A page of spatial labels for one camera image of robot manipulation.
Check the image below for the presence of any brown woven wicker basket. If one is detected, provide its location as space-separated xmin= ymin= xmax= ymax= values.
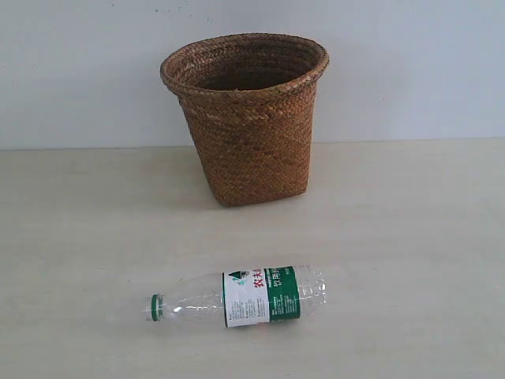
xmin=160 ymin=33 xmax=330 ymax=207

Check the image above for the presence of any clear plastic bottle green label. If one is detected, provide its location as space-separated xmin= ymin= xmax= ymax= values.
xmin=143 ymin=265 xmax=327 ymax=328

